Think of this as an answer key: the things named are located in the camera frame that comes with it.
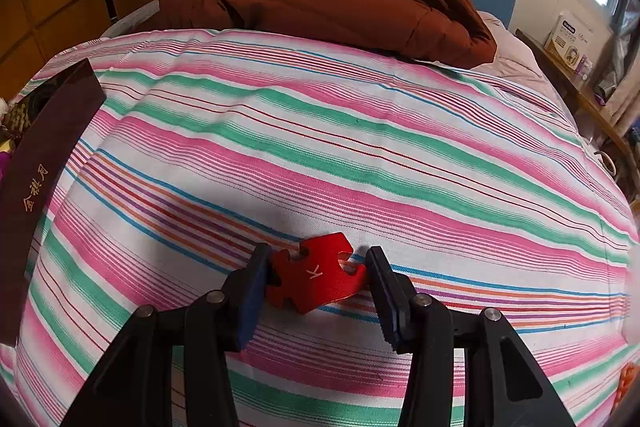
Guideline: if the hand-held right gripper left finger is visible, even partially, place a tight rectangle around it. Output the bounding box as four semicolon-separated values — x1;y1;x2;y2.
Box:
60;243;273;427

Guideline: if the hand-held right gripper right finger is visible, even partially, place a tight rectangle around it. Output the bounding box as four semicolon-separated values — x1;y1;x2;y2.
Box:
365;246;576;427

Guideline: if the red puzzle block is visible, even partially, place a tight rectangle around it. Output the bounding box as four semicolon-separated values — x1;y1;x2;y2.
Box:
265;232;371;314

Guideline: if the rectangular metal tin box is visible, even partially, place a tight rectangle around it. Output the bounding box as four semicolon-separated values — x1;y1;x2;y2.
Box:
0;58;107;348

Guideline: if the orange lattice toy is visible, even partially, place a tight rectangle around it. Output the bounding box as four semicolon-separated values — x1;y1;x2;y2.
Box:
615;362;640;413

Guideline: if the pink pillow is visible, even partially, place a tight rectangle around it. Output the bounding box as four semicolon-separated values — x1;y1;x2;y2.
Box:
472;9;551;92

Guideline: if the wooden bedside table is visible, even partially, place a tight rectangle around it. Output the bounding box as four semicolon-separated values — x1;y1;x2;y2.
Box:
515;28;636;202

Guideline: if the brown quilt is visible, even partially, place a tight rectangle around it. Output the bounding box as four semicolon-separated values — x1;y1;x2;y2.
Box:
150;0;497;70

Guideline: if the white cardboard box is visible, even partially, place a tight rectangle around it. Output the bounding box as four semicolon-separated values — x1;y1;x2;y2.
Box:
544;12;596;62

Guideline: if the beige curtain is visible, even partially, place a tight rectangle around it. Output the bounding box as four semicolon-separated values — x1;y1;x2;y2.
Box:
592;0;640;138

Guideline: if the white bed rail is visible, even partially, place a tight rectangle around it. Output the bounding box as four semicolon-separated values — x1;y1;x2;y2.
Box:
100;2;163;38

